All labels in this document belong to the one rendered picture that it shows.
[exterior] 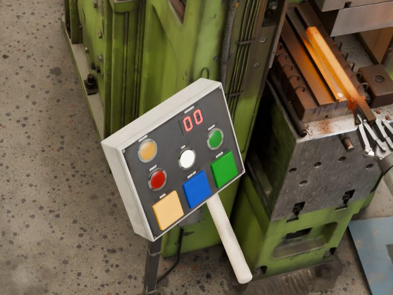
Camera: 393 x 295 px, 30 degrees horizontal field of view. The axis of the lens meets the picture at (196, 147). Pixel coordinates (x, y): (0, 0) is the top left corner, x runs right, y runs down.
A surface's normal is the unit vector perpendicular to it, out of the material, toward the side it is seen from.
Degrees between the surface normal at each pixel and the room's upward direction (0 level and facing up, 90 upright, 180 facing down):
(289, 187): 90
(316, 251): 89
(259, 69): 90
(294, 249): 0
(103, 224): 0
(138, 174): 60
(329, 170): 90
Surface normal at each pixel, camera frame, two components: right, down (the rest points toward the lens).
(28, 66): 0.11, -0.61
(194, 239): 0.32, 0.77
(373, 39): -0.94, 0.19
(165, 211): 0.65, 0.23
